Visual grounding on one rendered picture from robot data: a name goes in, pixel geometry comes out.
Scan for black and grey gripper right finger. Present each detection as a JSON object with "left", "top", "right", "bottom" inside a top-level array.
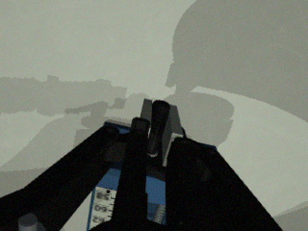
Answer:
[{"left": 162, "top": 105, "right": 283, "bottom": 231}]

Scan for blue bench vise with black handwheel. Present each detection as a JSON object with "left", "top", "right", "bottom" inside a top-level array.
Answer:
[{"left": 87, "top": 100, "right": 218, "bottom": 231}]

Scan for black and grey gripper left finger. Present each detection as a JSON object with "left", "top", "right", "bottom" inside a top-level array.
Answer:
[{"left": 0, "top": 98, "right": 152, "bottom": 231}]

